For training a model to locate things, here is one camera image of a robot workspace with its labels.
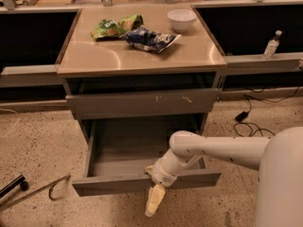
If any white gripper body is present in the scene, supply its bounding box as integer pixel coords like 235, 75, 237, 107
151, 149, 202, 187

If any grey drawer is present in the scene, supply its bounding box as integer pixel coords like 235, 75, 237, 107
66, 89, 218, 120
71, 116, 223, 198

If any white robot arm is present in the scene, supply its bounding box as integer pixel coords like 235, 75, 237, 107
145, 127, 303, 227

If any grey top drawer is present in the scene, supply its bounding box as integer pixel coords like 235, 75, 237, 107
66, 89, 218, 120

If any grey steel-top drawer cabinet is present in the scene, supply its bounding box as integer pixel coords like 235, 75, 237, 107
58, 4, 226, 131

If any blue chip bag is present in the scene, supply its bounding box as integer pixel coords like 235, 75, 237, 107
121, 26, 181, 54

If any black caster leg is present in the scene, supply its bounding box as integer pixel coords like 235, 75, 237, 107
0, 175, 29, 199

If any green chip bag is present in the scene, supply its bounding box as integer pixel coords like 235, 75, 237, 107
90, 14, 144, 39

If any white bowl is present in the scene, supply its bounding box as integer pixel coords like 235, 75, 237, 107
168, 9, 197, 33

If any metal hooked rod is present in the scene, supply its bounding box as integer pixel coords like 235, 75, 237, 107
0, 174, 70, 212

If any clear plastic water bottle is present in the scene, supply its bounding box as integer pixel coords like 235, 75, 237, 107
263, 30, 282, 59

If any black power adapter with cable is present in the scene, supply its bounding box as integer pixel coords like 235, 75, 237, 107
233, 87, 300, 137

